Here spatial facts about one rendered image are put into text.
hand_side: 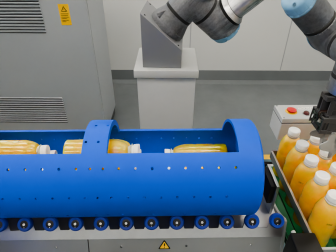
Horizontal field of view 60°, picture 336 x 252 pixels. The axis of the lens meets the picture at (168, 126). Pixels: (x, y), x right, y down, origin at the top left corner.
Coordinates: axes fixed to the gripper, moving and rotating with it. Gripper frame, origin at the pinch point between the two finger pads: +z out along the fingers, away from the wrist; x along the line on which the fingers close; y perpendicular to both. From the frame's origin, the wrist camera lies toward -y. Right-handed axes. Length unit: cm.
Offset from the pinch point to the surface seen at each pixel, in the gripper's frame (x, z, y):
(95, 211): 19, 5, 70
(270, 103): -214, 111, -69
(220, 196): 19.4, -0.6, 37.2
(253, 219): 15.7, 13.7, 25.3
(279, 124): -20.2, 4.5, 7.8
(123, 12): -274, 27, 97
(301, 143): -3.4, 0.5, 7.0
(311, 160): 4.9, 0.5, 7.1
